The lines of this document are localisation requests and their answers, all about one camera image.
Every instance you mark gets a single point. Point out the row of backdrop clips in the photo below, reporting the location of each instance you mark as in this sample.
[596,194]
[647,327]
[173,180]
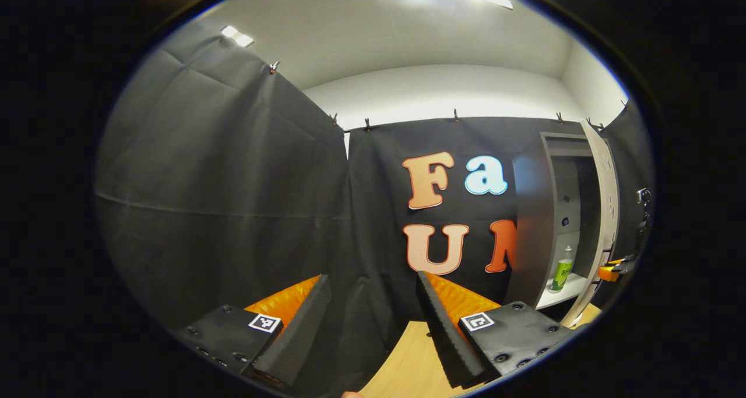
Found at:
[367,124]

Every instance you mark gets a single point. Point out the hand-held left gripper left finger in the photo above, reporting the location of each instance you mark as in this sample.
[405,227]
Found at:
[303,334]

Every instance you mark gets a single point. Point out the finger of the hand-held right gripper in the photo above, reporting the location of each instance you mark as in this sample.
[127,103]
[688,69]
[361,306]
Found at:
[608,273]

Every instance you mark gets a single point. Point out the grey cabinet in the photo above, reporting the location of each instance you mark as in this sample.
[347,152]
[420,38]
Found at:
[533,223]

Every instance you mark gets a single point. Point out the black backdrop cloth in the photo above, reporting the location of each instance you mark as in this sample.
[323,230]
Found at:
[233,182]

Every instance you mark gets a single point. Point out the green label plastic bottle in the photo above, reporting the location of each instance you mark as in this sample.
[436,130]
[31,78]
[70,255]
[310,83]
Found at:
[562,273]

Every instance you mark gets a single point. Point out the small ceiling light panel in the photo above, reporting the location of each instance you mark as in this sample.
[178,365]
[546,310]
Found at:
[236,35]

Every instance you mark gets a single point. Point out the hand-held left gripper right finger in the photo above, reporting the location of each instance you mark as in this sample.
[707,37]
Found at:
[446,340]

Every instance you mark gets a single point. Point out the beige cabinet door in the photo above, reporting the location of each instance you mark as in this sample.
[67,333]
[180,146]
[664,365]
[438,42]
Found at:
[609,211]

